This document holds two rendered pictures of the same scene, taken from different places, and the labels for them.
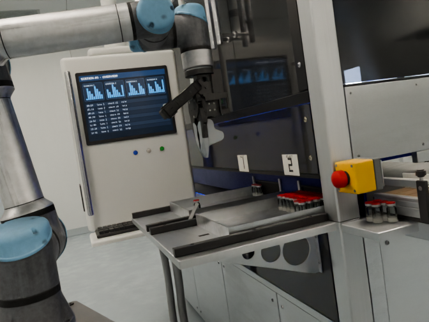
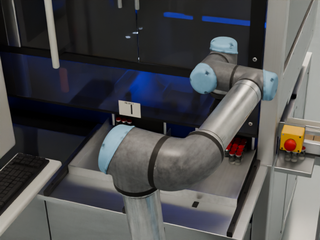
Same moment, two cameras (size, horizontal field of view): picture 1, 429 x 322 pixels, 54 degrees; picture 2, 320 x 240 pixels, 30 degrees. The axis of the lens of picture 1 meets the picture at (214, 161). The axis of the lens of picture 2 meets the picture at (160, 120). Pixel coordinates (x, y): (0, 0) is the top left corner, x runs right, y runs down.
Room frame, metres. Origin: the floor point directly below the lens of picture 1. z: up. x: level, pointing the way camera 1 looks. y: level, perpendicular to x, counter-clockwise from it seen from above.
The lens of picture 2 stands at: (0.20, 1.28, 2.11)
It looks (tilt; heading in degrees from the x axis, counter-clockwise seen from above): 31 degrees down; 310
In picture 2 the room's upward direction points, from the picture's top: 2 degrees counter-clockwise
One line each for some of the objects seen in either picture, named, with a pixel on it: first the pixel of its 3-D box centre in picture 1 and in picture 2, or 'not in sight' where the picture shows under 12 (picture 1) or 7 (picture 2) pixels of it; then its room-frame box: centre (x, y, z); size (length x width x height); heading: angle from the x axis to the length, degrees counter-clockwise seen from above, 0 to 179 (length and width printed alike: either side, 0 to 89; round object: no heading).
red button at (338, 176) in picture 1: (341, 179); (290, 144); (0.94, -0.28, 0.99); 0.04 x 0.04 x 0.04; 19
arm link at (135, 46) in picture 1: (151, 32); (215, 75); (1.00, 0.10, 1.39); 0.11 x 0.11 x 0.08; 11
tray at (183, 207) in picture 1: (225, 201); (122, 149); (1.48, -0.02, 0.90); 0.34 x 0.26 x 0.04; 109
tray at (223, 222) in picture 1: (267, 213); (211, 166); (1.16, -0.13, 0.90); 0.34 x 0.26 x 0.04; 110
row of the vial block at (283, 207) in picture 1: (295, 204); (218, 151); (1.18, -0.21, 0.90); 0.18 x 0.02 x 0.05; 19
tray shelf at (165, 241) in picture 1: (225, 220); (159, 175); (1.29, -0.01, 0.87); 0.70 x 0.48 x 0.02; 19
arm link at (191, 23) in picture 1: (191, 29); (223, 58); (1.03, 0.01, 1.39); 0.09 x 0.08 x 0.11; 101
